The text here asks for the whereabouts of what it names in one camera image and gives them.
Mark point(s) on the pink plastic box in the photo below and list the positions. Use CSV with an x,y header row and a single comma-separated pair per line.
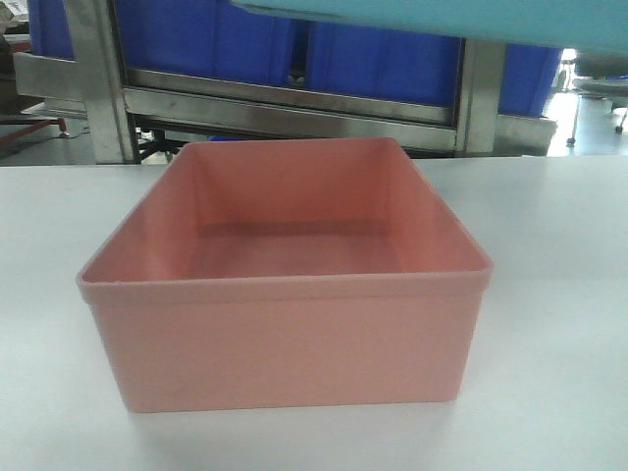
x,y
279,273

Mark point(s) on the light blue plastic box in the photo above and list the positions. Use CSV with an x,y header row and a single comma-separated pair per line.
x,y
593,25

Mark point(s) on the stainless steel shelf rack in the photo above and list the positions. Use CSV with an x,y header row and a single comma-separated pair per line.
x,y
117,102

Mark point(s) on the dark blue crate middle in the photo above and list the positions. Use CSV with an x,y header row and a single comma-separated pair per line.
x,y
383,63

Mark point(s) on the dark blue crate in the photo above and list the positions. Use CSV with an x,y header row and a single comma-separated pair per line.
x,y
383,63
527,77
208,39
49,30

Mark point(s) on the dark blue crate right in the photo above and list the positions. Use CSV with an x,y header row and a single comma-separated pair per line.
x,y
527,77

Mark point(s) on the grey office chair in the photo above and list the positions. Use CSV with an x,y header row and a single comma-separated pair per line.
x,y
599,76

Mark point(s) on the dark blue crate far left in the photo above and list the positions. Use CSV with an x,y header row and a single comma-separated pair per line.
x,y
49,30

